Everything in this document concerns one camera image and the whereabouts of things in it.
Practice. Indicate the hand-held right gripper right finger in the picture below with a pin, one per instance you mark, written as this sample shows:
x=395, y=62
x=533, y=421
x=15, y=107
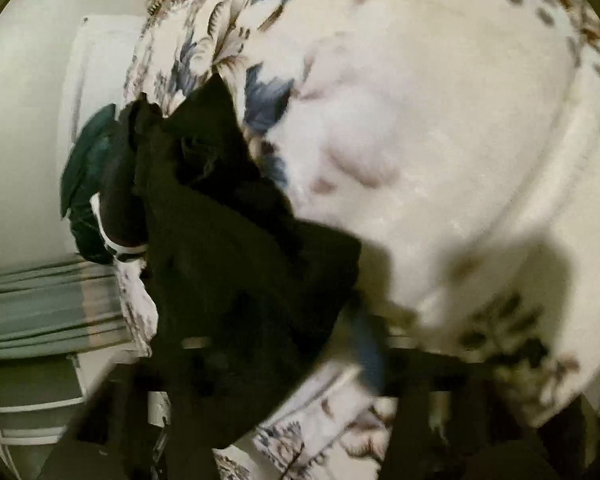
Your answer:
x=370, y=355

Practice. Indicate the bed with floral quilt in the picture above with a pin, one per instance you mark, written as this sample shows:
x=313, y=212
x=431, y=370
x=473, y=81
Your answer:
x=430, y=135

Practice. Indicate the green striped curtain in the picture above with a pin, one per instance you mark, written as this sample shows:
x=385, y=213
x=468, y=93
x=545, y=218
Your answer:
x=40, y=305

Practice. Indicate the dark green duvet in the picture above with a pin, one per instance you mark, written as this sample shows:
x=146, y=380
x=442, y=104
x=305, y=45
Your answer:
x=82, y=170

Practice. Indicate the black hoodie with lion print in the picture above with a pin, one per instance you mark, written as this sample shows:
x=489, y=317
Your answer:
x=220, y=260

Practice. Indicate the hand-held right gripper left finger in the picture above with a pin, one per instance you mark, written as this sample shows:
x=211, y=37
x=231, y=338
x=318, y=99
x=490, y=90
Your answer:
x=105, y=430

